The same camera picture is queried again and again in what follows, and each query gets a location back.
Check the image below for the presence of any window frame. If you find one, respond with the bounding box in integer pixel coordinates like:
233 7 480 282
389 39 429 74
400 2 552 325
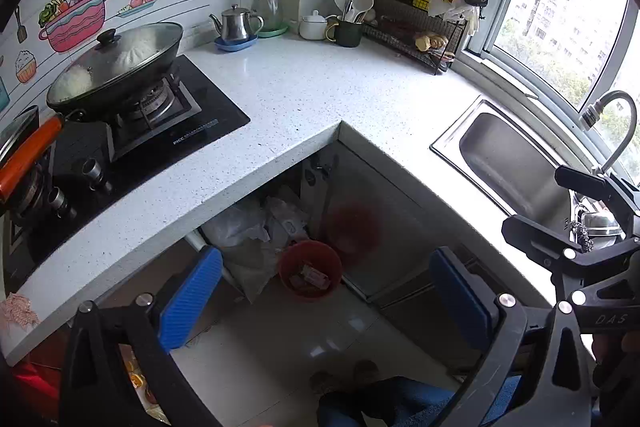
466 0 639 164

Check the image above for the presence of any white woven sack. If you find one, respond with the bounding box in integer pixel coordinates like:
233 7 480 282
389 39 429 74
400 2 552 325
201 196 309 303

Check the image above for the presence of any white ladle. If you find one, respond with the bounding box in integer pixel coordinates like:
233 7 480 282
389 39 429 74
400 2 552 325
334 0 374 23

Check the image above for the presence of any black mug utensil holder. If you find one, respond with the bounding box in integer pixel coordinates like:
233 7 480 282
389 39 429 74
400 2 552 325
324 15 363 48

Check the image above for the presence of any red trash bin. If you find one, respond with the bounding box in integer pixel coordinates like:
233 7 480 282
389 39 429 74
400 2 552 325
278 239 343 303

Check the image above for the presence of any white sugar pot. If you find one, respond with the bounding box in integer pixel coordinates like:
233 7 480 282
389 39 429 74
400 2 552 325
298 10 328 41

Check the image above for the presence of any blue saucer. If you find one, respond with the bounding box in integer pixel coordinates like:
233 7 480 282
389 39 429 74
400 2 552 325
214 36 258 53

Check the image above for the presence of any black gas stove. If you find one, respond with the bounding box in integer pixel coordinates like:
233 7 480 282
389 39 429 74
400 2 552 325
1 55 250 279

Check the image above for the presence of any steel teapot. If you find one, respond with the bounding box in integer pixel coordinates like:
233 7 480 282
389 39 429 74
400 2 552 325
209 4 265 42

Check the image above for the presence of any chrome sink faucet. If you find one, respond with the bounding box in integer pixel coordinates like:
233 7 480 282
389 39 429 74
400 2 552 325
579 90 639 181

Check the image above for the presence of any person's right hand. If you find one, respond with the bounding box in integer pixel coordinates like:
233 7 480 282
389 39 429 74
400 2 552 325
591 332 640 364

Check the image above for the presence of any metal cabinet door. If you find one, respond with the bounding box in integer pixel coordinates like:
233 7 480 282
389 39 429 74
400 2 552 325
300 142 477 308

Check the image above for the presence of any black wok with glass lid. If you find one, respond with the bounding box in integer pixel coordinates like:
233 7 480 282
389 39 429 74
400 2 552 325
47 22 183 114

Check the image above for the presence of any frying pan orange handle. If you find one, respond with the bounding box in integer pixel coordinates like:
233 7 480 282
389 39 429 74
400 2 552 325
1 105 65 205

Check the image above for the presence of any stainless steel sink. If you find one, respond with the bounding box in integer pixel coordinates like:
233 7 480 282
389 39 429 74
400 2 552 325
429 94 582 228

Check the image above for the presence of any ginger root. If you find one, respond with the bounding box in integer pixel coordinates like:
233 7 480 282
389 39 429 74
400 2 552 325
414 32 449 53

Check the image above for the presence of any black wire rack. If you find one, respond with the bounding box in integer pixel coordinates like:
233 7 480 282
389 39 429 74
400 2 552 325
363 0 466 75

